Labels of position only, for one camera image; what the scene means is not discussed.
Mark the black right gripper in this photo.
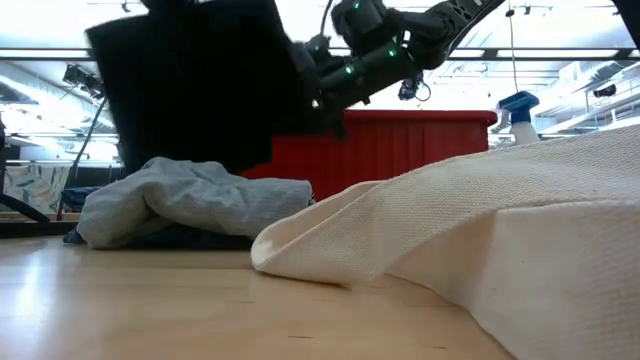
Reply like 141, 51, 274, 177
292, 42, 419, 142

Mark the black garment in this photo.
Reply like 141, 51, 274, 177
84, 0, 324, 175

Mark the light grey garment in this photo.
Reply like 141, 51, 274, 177
77, 156, 315, 250

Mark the blue plaid shirt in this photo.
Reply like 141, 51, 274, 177
62, 222, 256, 251

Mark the black hanging device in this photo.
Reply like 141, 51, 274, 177
397, 69, 431, 104

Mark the red plastic bin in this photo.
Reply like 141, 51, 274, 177
239, 108, 499, 202

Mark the spray bottle with blue nozzle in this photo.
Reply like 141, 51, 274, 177
492, 90, 542, 146

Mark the cream woven cloth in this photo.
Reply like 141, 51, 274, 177
249, 123, 640, 360

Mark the blue box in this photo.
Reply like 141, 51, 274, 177
62, 186, 104, 211

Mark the leaf patterned cloth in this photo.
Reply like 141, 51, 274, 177
0, 164, 71, 215

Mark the beige wooden desk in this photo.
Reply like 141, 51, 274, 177
0, 211, 81, 222

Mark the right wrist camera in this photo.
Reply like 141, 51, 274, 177
307, 33, 334, 61

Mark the thin hanging cord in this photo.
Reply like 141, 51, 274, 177
504, 0, 519, 94

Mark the long black cable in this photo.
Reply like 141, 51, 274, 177
55, 97, 109, 221

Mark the black ceiling rail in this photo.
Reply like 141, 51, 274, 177
0, 46, 640, 62

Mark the black aluminium table frame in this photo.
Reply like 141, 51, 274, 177
0, 219, 81, 239

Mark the black curved hose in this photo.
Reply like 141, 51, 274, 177
0, 192, 51, 225

